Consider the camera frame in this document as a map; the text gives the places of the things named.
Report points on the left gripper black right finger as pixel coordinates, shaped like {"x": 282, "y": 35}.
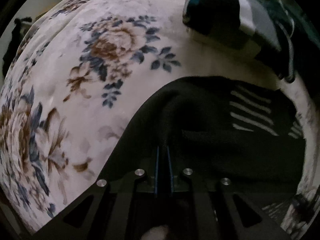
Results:
{"x": 197, "y": 167}

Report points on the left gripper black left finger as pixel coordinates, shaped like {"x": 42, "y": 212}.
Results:
{"x": 131, "y": 168}

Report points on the black striped sweater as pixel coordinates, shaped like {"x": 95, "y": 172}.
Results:
{"x": 263, "y": 162}

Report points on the white gloved left hand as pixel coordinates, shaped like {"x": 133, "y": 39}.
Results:
{"x": 156, "y": 233}

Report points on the floral bed blanket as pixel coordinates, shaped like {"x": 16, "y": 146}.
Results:
{"x": 86, "y": 67}

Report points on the folded striped dark garment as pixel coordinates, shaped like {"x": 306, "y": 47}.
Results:
{"x": 235, "y": 22}

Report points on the black hanging garment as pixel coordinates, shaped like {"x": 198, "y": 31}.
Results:
{"x": 16, "y": 38}

